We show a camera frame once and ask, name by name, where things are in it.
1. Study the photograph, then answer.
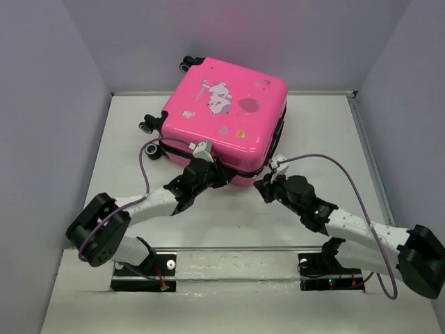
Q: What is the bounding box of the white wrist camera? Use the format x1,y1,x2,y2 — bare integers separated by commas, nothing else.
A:
188,140,213,163
268,154,289,183

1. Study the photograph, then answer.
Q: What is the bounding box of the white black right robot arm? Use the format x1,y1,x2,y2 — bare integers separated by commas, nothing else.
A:
254,173,444,300

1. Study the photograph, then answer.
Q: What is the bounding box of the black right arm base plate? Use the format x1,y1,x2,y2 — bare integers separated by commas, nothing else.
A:
296,253,366,292

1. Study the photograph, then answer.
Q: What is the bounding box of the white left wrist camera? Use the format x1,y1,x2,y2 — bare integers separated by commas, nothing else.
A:
188,140,213,163

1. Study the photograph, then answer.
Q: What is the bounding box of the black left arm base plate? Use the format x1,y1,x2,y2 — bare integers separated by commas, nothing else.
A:
110,252,177,293

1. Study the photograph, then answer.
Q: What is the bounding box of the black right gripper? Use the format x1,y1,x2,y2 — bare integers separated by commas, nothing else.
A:
252,170,304,217

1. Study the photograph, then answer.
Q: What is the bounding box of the pink suitcase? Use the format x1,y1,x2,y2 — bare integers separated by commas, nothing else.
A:
138,56,288,186

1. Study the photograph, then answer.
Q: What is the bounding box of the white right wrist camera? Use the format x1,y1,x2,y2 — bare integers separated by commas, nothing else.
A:
268,154,289,183

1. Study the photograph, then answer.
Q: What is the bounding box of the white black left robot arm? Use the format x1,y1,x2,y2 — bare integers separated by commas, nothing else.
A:
65,158,236,277

